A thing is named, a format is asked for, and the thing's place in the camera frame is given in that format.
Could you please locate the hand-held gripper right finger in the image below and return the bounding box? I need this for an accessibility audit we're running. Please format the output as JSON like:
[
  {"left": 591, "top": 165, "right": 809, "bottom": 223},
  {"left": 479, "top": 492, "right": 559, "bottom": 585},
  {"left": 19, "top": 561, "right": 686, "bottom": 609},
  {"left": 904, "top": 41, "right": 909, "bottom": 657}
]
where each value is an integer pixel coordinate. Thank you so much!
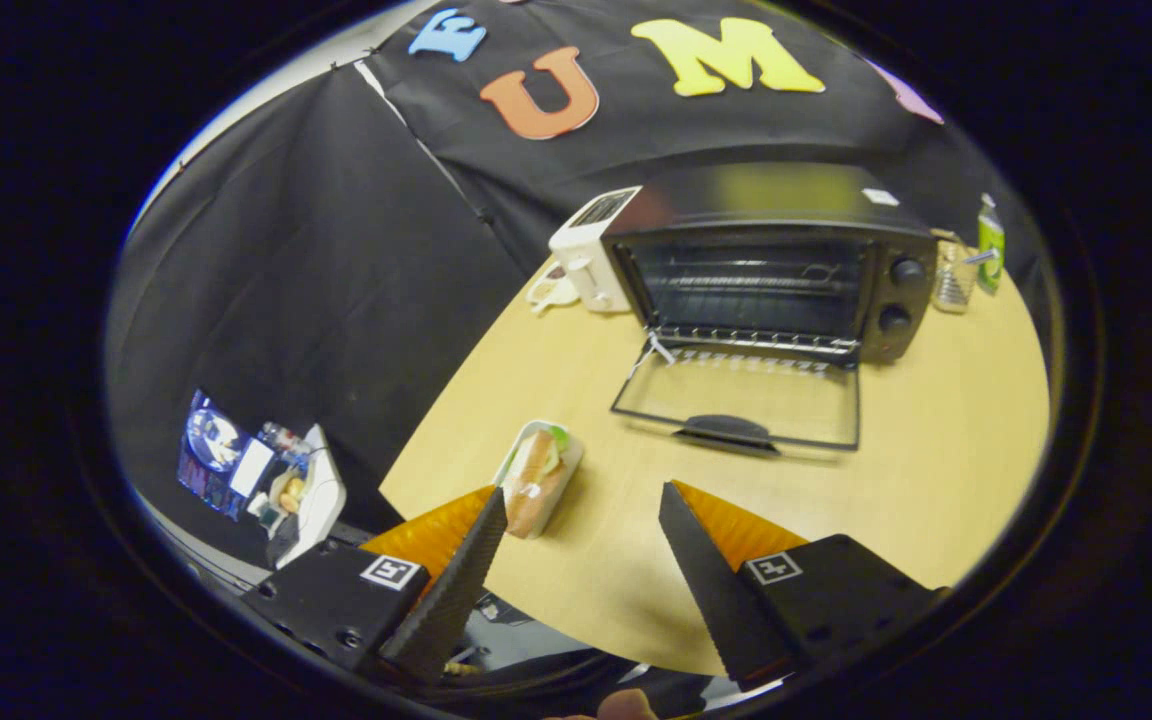
[{"left": 658, "top": 481, "right": 947, "bottom": 692}]

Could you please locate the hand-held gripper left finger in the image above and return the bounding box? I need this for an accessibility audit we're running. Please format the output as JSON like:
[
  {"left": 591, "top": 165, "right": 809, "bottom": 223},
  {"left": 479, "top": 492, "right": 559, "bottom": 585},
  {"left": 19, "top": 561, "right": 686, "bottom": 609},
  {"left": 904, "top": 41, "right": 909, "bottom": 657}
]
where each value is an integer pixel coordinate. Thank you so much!
[{"left": 241, "top": 486, "right": 509, "bottom": 687}]

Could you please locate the white bread sandwich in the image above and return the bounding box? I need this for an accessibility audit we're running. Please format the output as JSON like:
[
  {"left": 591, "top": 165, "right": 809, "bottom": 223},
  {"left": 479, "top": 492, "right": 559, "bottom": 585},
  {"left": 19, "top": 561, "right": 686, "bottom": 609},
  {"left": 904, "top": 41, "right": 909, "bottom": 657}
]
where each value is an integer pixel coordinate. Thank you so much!
[{"left": 502, "top": 428, "right": 573, "bottom": 537}]

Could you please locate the black toaster oven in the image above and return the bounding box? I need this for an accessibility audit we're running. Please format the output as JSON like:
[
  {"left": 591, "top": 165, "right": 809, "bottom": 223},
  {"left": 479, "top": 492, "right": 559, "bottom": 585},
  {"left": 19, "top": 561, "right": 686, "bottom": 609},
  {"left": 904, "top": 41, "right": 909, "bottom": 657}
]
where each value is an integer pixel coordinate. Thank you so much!
[{"left": 601, "top": 162, "right": 940, "bottom": 457}]

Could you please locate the white toaster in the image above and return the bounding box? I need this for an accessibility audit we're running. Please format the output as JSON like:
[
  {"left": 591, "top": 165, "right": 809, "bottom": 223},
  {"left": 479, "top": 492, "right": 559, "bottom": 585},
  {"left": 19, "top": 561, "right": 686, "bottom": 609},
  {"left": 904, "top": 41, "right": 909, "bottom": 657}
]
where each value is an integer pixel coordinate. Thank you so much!
[{"left": 548, "top": 186, "right": 643, "bottom": 314}]

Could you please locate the white sandwich tray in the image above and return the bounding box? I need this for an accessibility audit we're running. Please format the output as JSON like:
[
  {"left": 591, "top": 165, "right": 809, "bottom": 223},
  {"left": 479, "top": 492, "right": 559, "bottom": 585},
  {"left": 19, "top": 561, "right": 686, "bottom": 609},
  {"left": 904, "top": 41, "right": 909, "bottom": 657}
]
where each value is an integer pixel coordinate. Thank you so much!
[{"left": 492, "top": 419, "right": 585, "bottom": 541}]

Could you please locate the blue printed box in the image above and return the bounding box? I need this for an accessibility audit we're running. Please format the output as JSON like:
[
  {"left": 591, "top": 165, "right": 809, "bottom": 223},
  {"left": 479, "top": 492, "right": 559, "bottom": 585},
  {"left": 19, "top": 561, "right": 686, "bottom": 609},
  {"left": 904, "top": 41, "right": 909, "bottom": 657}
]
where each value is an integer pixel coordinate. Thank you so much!
[{"left": 177, "top": 390, "right": 257, "bottom": 522}]

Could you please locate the clear glass jar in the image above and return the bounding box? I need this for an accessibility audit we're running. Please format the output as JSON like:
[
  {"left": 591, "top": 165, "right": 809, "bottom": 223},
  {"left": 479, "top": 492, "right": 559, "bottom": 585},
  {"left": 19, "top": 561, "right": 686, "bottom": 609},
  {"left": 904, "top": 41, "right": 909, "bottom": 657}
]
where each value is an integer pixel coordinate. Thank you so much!
[{"left": 933, "top": 240, "right": 982, "bottom": 315}]

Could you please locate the green drink bottle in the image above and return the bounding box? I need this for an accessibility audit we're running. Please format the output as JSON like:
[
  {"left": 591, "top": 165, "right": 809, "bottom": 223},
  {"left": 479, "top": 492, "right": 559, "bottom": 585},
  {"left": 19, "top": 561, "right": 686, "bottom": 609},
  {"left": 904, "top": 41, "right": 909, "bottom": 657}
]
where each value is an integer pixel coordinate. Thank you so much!
[{"left": 976, "top": 193, "right": 1006, "bottom": 295}]

